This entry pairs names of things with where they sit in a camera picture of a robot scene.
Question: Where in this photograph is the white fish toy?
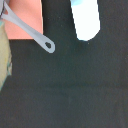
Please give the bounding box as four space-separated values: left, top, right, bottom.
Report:
70 0 100 41

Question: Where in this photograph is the salmon pink mat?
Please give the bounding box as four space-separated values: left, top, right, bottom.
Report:
5 0 43 39

